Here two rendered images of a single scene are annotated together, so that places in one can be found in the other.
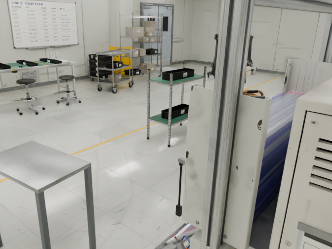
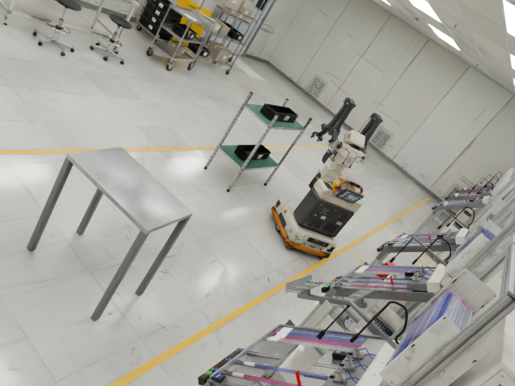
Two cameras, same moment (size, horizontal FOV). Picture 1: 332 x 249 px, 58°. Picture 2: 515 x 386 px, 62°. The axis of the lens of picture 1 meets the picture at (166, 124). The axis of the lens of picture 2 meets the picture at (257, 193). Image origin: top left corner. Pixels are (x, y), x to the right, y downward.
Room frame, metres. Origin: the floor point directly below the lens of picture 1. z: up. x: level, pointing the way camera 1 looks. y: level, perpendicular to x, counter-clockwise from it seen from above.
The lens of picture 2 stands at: (-0.41, 0.99, 2.25)
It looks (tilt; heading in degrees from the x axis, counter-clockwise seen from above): 24 degrees down; 343
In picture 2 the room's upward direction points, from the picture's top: 35 degrees clockwise
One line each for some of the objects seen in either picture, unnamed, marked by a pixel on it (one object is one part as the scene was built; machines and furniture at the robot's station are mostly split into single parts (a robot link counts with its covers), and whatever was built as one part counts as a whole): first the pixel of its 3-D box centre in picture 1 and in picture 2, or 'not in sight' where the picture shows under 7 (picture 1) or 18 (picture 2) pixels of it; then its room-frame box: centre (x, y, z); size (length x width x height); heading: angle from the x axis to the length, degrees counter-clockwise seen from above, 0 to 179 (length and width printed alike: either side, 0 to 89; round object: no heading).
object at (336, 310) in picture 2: not in sight; (365, 292); (2.73, -1.41, 0.39); 0.24 x 0.24 x 0.78; 51
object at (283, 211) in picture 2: not in sight; (303, 227); (3.84, -1.00, 0.16); 0.67 x 0.64 x 0.25; 15
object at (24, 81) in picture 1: (29, 96); (62, 24); (5.50, 2.62, 0.31); 0.52 x 0.49 x 0.62; 141
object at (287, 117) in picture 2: (178, 74); (280, 113); (4.53, -0.17, 1.01); 0.57 x 0.17 x 0.11; 140
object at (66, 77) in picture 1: (68, 89); (114, 37); (6.25, 2.12, 0.28); 0.54 x 0.52 x 0.57; 74
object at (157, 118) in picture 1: (176, 102); (258, 142); (4.55, -0.16, 0.55); 0.91 x 0.46 x 1.10; 141
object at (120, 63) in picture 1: (114, 64); (184, 31); (7.54, 1.35, 0.63); 0.40 x 0.30 x 0.14; 156
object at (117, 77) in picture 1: (114, 77); (175, 48); (7.56, 1.34, 0.30); 0.30 x 0.23 x 0.18; 160
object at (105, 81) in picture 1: (114, 69); (181, 38); (7.57, 1.34, 0.50); 0.90 x 0.54 x 1.00; 156
